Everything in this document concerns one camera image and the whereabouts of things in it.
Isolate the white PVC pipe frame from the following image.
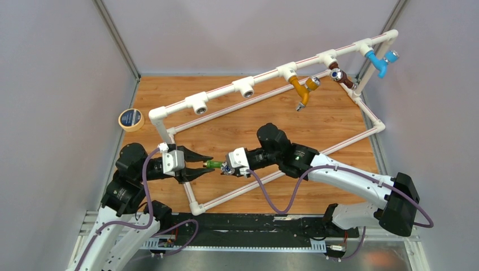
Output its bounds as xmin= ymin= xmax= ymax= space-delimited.
xmin=148 ymin=29 xmax=399 ymax=216

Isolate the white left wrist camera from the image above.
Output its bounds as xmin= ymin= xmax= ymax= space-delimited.
xmin=158 ymin=142 xmax=186 ymax=177

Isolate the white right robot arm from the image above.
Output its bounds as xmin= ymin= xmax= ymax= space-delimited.
xmin=232 ymin=123 xmax=420 ymax=237

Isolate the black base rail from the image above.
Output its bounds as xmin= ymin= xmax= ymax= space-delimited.
xmin=160 ymin=213 xmax=361 ymax=248

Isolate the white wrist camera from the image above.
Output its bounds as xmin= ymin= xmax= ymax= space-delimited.
xmin=158 ymin=142 xmax=186 ymax=177
xmin=223 ymin=147 xmax=250 ymax=178

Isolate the blue water faucet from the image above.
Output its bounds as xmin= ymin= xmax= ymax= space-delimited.
xmin=365 ymin=50 xmax=399 ymax=78

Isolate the green water faucet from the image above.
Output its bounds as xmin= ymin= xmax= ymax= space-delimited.
xmin=203 ymin=160 xmax=234 ymax=175

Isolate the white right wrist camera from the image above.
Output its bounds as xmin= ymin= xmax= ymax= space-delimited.
xmin=223 ymin=147 xmax=250 ymax=178

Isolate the yellow water faucet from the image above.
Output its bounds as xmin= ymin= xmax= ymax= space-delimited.
xmin=288 ymin=76 xmax=321 ymax=112

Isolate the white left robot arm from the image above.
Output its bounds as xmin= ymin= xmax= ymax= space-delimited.
xmin=69 ymin=143 xmax=213 ymax=270

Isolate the brown water faucet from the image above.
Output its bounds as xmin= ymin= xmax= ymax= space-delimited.
xmin=328 ymin=62 xmax=357 ymax=90

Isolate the masking tape roll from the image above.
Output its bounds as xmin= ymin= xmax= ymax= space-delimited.
xmin=117 ymin=108 xmax=145 ymax=132

